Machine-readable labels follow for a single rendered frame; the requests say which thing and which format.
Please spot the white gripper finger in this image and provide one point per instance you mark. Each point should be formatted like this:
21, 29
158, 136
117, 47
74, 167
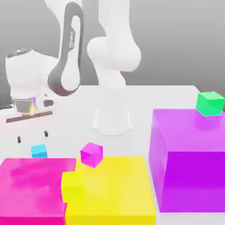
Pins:
46, 134
19, 139

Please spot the small green cube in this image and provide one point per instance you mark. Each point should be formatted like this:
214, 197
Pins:
210, 103

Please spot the large purple box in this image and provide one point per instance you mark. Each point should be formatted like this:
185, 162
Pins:
189, 175

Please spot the small magenta cube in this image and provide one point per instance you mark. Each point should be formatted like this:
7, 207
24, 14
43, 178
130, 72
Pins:
91, 155

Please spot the large pink box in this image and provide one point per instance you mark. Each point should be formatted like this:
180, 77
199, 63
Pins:
31, 189

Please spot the large yellow box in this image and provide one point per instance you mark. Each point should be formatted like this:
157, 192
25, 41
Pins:
116, 189

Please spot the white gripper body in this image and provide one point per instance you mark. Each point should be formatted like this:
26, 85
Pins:
29, 123

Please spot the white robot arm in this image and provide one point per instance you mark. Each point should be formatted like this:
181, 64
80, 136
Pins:
116, 52

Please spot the small yellow cube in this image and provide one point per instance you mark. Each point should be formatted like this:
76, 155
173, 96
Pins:
72, 186

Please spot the small cyan cube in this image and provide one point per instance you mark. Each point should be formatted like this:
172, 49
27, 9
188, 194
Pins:
39, 150

